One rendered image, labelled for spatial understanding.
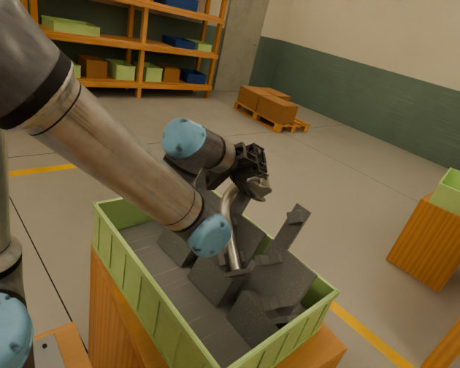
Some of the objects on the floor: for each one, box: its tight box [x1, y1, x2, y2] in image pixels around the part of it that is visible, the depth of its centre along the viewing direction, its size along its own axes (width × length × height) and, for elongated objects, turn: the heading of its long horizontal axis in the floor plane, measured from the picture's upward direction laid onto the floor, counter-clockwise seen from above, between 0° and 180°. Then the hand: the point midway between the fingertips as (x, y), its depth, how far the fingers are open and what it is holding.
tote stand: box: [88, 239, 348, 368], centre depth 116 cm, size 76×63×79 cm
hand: (258, 177), depth 87 cm, fingers open, 13 cm apart
